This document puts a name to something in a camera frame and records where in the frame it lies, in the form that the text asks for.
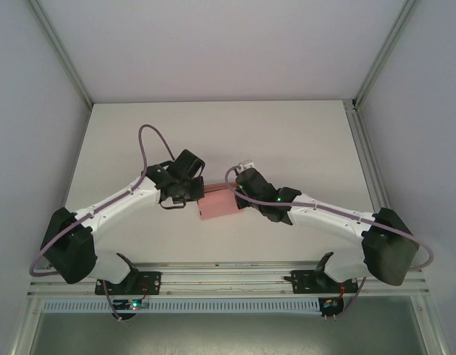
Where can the aluminium side rail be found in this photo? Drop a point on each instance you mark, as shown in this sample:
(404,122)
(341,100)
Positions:
(371,166)

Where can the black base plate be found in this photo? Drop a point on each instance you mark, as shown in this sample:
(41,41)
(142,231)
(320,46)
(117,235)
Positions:
(305,283)
(150,283)

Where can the long aluminium base rail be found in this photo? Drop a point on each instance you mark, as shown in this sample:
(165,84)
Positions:
(227,275)

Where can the aluminium frame post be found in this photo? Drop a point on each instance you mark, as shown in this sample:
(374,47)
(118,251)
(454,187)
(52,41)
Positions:
(61,55)
(386,51)

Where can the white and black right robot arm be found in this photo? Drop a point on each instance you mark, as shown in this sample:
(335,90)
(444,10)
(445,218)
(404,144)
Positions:
(323,222)

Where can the pink paper box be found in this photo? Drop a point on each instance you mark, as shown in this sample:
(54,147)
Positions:
(216,203)

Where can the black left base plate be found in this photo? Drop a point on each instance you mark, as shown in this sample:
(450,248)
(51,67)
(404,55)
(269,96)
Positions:
(150,283)

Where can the left circuit board green light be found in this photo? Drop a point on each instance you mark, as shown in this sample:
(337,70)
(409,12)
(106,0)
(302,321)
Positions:
(133,304)

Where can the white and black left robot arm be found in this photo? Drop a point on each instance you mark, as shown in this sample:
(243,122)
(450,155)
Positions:
(120,207)

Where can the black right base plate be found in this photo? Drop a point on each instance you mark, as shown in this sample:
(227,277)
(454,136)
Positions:
(305,283)

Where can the right circuit board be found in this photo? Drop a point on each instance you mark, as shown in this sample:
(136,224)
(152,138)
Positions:
(329,305)

